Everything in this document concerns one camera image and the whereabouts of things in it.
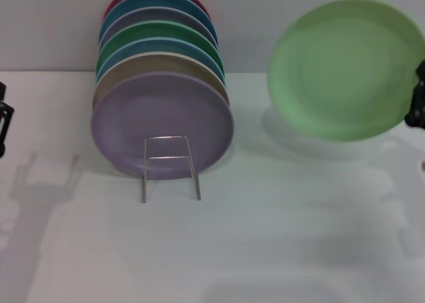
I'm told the light green plate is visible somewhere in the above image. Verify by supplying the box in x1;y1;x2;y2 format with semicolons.
267;0;425;143

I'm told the lavender purple plate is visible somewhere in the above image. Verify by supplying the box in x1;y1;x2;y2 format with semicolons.
90;70;236;180

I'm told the beige plate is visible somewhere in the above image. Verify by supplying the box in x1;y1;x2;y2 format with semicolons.
92;51;230;111

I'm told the light blue plate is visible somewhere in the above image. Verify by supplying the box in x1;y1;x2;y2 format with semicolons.
95;37;226;84

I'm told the dark green plate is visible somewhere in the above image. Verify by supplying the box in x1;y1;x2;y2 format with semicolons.
96;19;224;74

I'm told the grey lavender plate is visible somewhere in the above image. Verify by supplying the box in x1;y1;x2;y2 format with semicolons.
98;6;218;49

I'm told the teal blue plate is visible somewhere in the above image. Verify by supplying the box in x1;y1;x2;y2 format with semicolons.
98;0;218;48

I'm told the metal wire plate rack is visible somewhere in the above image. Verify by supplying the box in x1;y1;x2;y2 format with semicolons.
141;135;203;203

